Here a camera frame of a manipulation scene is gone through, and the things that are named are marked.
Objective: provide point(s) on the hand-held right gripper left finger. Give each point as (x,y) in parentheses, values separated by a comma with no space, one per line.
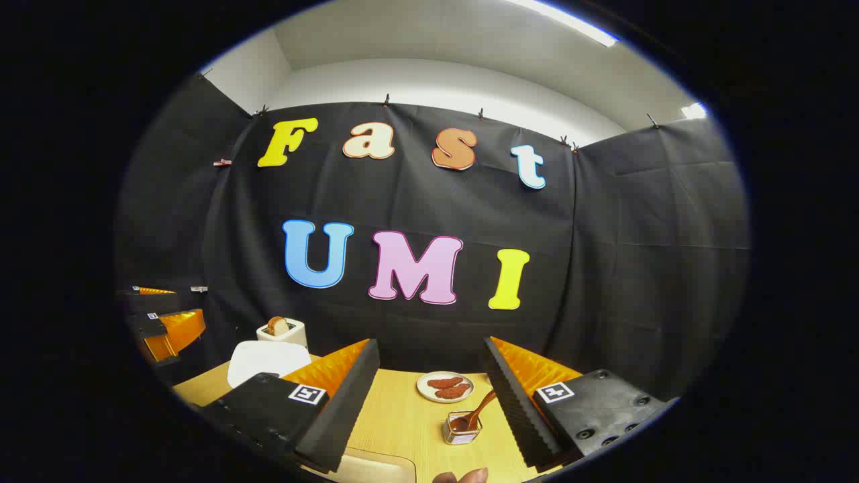
(349,402)

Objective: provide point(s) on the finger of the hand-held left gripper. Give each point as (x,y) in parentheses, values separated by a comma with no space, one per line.
(154,302)
(178,335)

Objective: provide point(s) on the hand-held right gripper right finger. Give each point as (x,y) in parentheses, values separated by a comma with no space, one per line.
(513,409)

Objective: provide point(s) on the brown wooden spoon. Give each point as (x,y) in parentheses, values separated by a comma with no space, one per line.
(478,410)

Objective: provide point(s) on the white rice cooker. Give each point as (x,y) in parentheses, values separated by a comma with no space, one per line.
(262,359)

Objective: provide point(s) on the clear rice container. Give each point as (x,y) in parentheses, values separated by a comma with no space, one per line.
(376,466)

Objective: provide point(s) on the red meat slice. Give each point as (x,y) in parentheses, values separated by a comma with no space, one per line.
(453,393)
(444,383)

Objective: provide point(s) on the white round plate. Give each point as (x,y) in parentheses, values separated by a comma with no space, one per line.
(424,389)

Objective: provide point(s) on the white toaster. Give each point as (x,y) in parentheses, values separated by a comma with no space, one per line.
(295,335)

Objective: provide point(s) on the toast bread slice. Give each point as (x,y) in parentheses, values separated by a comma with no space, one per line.
(278,326)

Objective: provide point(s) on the row of black cloth clips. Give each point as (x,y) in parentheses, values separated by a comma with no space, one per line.
(386,100)

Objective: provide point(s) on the small bright wall light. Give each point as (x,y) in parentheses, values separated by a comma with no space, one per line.
(694,111)

